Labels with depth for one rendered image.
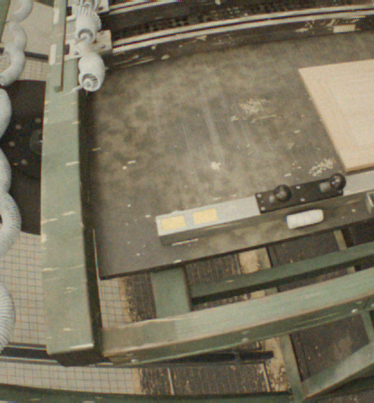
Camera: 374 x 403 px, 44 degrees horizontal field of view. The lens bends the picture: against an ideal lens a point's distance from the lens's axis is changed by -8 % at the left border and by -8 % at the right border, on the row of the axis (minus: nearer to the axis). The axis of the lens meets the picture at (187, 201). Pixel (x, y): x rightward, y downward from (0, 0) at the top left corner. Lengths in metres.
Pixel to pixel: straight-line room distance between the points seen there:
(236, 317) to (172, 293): 0.19
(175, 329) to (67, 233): 0.30
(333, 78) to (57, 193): 0.81
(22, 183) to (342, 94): 1.12
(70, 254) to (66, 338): 0.19
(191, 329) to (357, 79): 0.85
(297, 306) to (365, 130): 0.53
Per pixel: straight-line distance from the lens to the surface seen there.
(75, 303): 0.97
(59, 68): 1.17
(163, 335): 0.96
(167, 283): 1.10
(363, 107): 1.35
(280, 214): 1.10
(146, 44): 1.48
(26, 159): 1.85
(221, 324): 0.96
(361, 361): 1.82
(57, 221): 1.08
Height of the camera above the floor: 2.13
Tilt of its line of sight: 26 degrees down
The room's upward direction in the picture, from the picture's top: 82 degrees counter-clockwise
